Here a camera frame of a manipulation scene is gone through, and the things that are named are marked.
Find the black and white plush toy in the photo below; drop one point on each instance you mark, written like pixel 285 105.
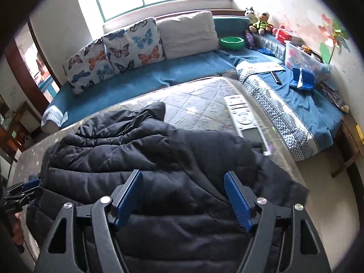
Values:
pixel 250 13

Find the brown wooden desk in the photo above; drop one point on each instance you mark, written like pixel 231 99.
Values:
pixel 27 116

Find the black remote control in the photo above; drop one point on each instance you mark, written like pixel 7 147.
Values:
pixel 275 77

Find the red box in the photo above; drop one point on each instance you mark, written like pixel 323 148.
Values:
pixel 287 36

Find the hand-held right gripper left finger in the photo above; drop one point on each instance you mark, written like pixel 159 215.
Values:
pixel 129 197

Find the person's left hand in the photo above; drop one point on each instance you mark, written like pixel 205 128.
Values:
pixel 18 230

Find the blue plastic toy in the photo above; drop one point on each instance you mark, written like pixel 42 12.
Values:
pixel 303 79

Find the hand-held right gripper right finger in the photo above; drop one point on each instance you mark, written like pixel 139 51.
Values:
pixel 239 202

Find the white pillow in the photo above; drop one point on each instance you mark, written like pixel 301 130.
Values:
pixel 187 34

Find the purple toy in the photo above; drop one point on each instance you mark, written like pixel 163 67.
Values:
pixel 250 39

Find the butterfly print pillow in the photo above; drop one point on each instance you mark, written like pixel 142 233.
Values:
pixel 86 68
pixel 133 45

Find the wooden side table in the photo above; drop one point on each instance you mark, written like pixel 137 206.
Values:
pixel 349 142

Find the patterned blue white sofa cover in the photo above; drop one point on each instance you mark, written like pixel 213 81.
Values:
pixel 278 111

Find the wooden glass display cabinet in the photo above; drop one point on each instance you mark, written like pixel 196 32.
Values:
pixel 7 125

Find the clear plastic storage bin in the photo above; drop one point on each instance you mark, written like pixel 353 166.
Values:
pixel 307 59

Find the brown wooden door frame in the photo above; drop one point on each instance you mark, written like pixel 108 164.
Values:
pixel 20 62

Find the white remote control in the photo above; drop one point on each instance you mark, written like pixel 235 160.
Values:
pixel 244 116

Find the blue sofa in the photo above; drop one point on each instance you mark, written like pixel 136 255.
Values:
pixel 182 68

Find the artificial flower plant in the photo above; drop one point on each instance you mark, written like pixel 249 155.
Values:
pixel 334 37

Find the blue cabinet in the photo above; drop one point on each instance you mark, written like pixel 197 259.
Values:
pixel 48 84

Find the grey star quilted mattress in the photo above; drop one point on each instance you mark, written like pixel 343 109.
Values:
pixel 196 99

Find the green plastic basin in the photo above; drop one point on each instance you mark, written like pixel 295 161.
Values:
pixel 231 43

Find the plush bear in yellow vest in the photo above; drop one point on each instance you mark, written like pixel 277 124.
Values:
pixel 261 22

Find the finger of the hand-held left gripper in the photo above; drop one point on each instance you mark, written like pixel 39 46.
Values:
pixel 28 197
pixel 31 183

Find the patterned armrest cover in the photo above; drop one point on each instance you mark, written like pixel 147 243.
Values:
pixel 54 119

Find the pile of books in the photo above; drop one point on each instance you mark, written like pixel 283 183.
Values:
pixel 335 98

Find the black puffer jacket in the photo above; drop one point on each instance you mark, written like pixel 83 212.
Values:
pixel 159 159

